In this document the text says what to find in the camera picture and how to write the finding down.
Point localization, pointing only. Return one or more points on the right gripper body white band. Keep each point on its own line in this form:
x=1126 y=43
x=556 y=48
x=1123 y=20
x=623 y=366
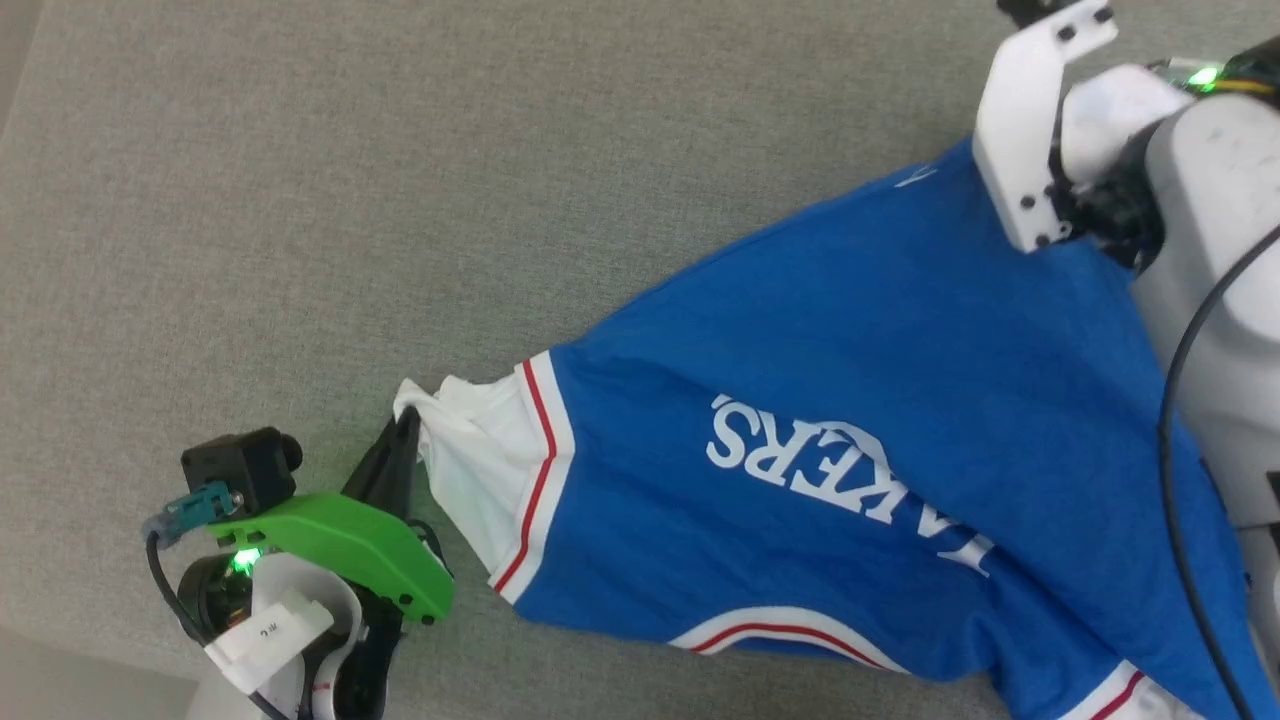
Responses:
x=1020 y=130

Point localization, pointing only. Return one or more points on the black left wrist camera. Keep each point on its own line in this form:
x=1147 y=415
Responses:
x=240 y=465

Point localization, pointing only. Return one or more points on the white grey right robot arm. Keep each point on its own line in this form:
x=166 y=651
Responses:
x=1220 y=250

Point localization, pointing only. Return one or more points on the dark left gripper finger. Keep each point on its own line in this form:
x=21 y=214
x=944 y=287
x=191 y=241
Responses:
x=406 y=465
x=372 y=470

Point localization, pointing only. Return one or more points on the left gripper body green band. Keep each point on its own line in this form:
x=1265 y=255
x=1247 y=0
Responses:
x=340 y=545

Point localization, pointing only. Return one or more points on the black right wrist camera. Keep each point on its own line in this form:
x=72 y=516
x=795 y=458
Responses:
x=1025 y=8

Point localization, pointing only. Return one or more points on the blue white basketball jersey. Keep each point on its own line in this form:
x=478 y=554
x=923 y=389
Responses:
x=860 y=450

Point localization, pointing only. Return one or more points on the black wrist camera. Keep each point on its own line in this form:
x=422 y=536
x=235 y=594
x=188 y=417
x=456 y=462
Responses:
x=240 y=465
x=1025 y=8

